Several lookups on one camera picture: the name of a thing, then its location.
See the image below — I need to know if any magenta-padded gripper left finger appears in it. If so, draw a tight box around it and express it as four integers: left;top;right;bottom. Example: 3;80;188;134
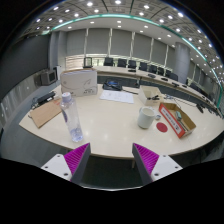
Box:
40;142;92;185

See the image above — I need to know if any group of round ceiling lights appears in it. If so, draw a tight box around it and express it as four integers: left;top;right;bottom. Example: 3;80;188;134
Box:
33;0;224;81

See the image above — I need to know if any large white cardboard box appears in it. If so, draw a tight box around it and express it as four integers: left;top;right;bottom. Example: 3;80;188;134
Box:
60;68;99;98

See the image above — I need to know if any flat black device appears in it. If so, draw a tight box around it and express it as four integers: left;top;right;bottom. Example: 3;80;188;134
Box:
35;91;57;105

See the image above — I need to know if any black desk bag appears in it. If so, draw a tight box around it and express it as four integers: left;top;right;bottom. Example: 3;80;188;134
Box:
102;79;123;92

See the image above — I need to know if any white printed paper sheet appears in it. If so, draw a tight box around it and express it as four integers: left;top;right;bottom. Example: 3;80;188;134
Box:
99;89;135;105

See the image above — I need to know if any grey box monitor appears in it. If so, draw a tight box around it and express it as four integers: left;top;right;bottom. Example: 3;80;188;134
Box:
39;69;58;87

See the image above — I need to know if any row of black office chairs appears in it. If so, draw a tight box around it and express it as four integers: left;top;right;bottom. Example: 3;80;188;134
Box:
103;56;181;82

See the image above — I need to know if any small open white box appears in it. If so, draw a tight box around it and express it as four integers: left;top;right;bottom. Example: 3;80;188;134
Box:
137;85;165;107

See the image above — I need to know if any brown cardboard box red flap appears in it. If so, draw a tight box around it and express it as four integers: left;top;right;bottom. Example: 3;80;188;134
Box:
158;102;198;140

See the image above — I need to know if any clear plastic water bottle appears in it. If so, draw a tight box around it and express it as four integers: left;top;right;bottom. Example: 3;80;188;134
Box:
60;92;85;143

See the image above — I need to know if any flat round red coaster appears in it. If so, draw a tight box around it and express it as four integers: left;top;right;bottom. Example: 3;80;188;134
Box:
155;122;169;133

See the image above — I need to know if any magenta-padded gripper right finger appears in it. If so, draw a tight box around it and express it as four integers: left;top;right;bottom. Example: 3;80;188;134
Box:
131;143;183;185

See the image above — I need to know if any white ceramic mug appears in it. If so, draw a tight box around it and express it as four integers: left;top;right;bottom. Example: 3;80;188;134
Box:
137;106;158;130

